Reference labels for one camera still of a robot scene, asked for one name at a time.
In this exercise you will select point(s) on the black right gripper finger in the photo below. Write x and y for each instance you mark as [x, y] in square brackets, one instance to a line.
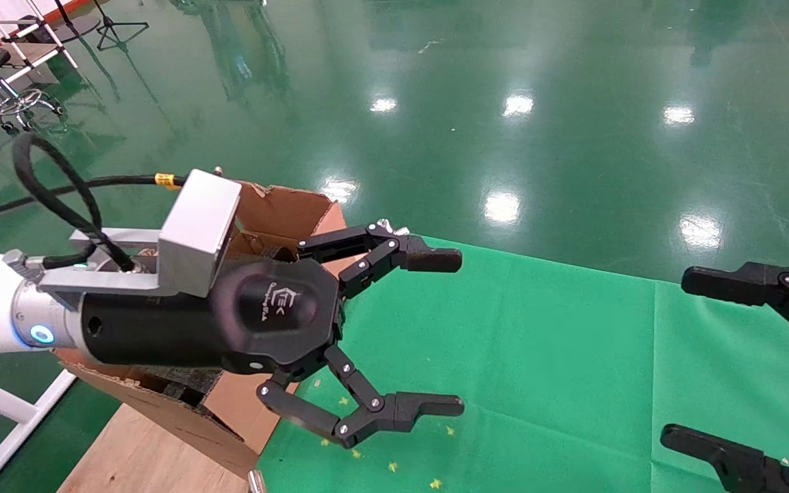
[709, 448]
[723, 285]

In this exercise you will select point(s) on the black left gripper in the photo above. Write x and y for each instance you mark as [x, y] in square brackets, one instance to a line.
[264, 315]

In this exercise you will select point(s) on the large open cardboard carton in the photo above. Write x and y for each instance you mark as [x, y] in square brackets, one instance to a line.
[285, 212]

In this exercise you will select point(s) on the green table cloth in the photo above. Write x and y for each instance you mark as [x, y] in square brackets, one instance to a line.
[538, 356]

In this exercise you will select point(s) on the black foam insert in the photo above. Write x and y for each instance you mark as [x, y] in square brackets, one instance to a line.
[277, 253]
[182, 388]

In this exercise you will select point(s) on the black tripod stand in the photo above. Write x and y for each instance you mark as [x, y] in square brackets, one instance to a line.
[108, 24]

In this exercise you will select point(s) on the black round-base stand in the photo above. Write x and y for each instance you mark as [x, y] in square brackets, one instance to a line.
[72, 27]

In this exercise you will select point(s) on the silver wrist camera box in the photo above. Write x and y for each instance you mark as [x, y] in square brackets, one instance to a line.
[199, 222]

